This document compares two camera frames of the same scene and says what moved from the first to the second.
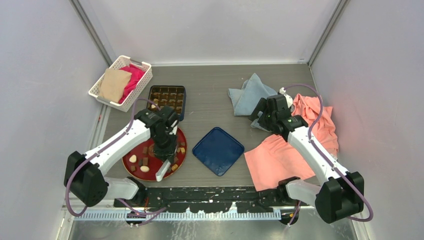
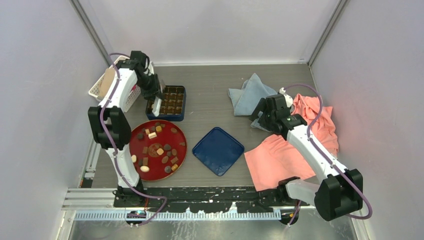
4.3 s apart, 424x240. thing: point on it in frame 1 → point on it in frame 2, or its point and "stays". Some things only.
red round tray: [143, 163] stays
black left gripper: [168, 153] → [155, 90]
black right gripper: [263, 107] stays
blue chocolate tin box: [173, 96] stays
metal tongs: [162, 170] → [156, 106]
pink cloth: [275, 159] stays
